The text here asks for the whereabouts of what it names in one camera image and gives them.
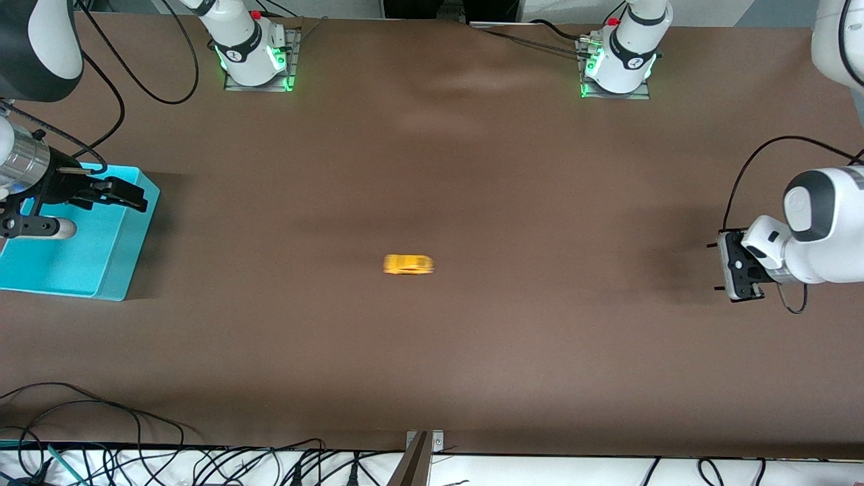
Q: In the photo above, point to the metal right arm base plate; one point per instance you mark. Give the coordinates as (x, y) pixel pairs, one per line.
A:
(256, 88)

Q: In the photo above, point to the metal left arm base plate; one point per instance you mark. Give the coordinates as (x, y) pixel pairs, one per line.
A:
(617, 96)

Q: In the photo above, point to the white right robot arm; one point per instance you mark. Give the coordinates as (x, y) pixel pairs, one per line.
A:
(243, 40)

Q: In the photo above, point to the dark camera mount post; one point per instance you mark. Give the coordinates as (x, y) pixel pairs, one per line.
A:
(413, 469)

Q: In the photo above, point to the dark background equipment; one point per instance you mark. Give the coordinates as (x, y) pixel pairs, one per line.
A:
(493, 8)

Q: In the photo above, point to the metal table edge bracket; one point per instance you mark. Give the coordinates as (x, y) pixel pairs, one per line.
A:
(437, 442)

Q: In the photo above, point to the yellow beetle toy car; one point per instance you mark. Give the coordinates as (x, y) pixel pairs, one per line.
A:
(408, 264)

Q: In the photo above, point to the black power plug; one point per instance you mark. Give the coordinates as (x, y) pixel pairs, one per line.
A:
(296, 474)
(352, 472)

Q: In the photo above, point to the turquoise plastic bin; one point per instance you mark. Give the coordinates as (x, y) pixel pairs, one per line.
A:
(74, 263)

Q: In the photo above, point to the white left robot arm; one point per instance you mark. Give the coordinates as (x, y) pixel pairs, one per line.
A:
(830, 223)

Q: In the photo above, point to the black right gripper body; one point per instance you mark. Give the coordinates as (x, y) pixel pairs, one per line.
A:
(65, 183)

